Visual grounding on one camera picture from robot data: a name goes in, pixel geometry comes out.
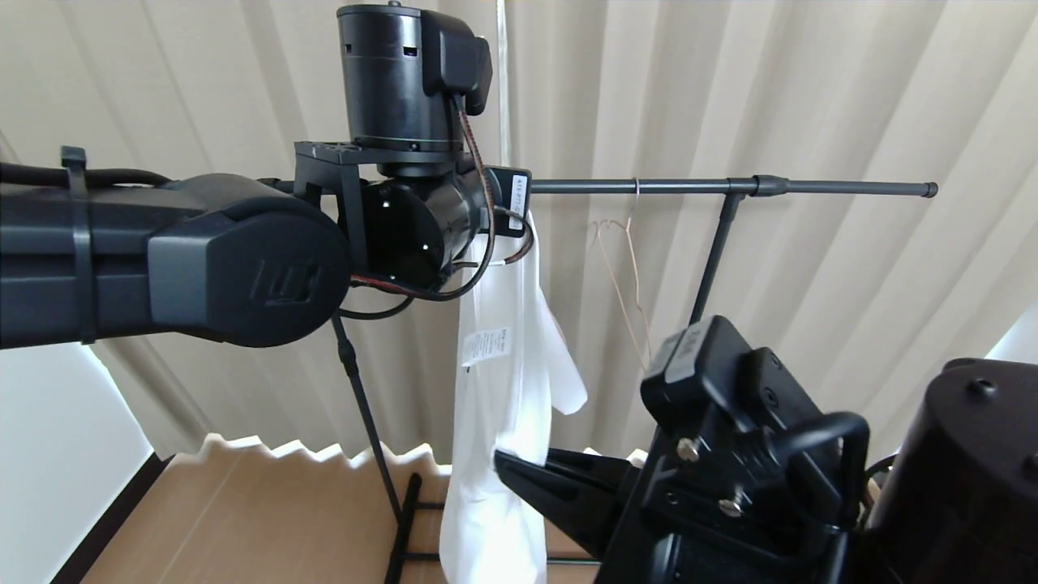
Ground black clothes rack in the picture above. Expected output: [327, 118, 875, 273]
[258, 174, 940, 584]

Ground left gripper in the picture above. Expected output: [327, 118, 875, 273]
[357, 166, 533, 290]

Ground white printed t-shirt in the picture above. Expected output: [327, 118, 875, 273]
[438, 206, 589, 584]

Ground beige curtain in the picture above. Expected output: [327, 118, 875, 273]
[0, 0, 1038, 479]

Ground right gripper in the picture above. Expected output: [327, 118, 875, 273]
[495, 449, 873, 584]

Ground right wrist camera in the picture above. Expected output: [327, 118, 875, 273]
[640, 314, 846, 530]

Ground pink clothes hanger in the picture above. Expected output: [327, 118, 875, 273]
[594, 178, 654, 371]

